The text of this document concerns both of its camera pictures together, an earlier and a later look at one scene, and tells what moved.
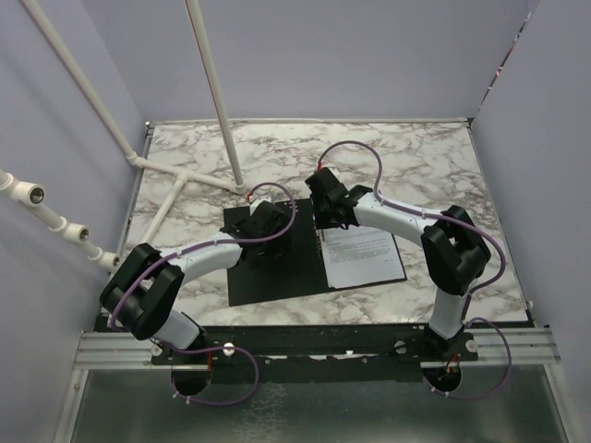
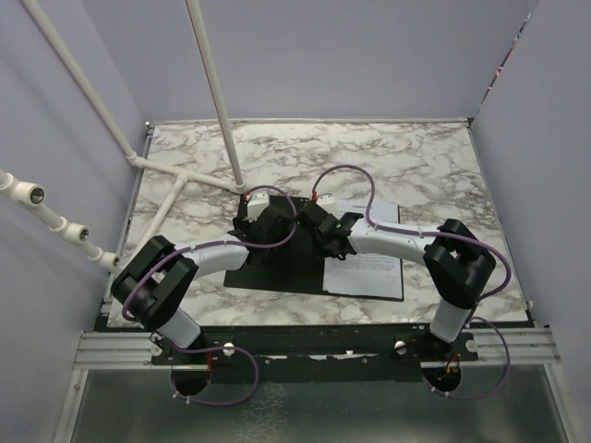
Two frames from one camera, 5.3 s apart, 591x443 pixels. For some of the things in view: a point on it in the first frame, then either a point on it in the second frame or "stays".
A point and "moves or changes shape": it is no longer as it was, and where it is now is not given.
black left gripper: x=277 y=245 stays
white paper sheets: x=355 y=256 moves or changes shape
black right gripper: x=321 y=223 → x=322 y=251
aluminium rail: x=513 y=347 stays
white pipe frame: x=75 y=233 stays
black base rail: x=317 y=347 stays
